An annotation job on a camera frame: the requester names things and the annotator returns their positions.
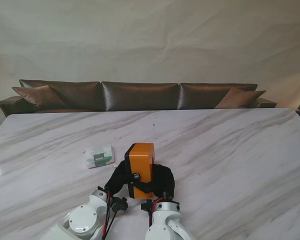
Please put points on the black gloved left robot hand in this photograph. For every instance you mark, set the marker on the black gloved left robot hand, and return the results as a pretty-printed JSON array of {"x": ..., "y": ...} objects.
[{"x": 118, "y": 177}]

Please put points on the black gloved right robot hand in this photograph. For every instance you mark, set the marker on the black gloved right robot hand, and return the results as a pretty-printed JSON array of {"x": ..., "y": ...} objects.
[{"x": 165, "y": 180}]

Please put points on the white green tissue pack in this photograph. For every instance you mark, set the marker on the white green tissue pack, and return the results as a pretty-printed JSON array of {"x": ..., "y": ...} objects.
[{"x": 100, "y": 156}]

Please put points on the orange plastic tissue box cover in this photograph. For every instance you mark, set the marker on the orange plastic tissue box cover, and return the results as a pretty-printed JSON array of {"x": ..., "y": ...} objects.
[{"x": 141, "y": 160}]

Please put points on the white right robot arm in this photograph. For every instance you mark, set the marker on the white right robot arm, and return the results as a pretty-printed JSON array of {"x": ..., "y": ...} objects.
[{"x": 165, "y": 222}]

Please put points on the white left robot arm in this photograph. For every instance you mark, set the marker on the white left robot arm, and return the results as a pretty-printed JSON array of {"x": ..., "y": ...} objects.
[{"x": 82, "y": 220}]

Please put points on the small white paper scrap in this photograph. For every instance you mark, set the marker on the small white paper scrap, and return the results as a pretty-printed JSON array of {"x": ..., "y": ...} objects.
[{"x": 112, "y": 166}]

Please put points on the brown leather sofa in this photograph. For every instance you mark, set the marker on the brown leather sofa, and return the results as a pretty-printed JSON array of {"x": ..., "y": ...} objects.
[{"x": 140, "y": 96}]

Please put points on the brown throw pillow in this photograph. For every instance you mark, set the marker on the brown throw pillow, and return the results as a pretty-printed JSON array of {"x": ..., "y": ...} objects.
[
  {"x": 240, "y": 98},
  {"x": 40, "y": 96}
]

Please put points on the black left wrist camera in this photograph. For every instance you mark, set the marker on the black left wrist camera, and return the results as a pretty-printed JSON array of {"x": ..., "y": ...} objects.
[{"x": 120, "y": 203}]

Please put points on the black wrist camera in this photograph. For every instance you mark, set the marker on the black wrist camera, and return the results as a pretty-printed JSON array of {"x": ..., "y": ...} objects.
[
  {"x": 146, "y": 206},
  {"x": 120, "y": 203}
]

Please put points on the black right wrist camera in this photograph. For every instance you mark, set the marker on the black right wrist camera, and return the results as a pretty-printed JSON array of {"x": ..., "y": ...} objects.
[{"x": 146, "y": 206}]

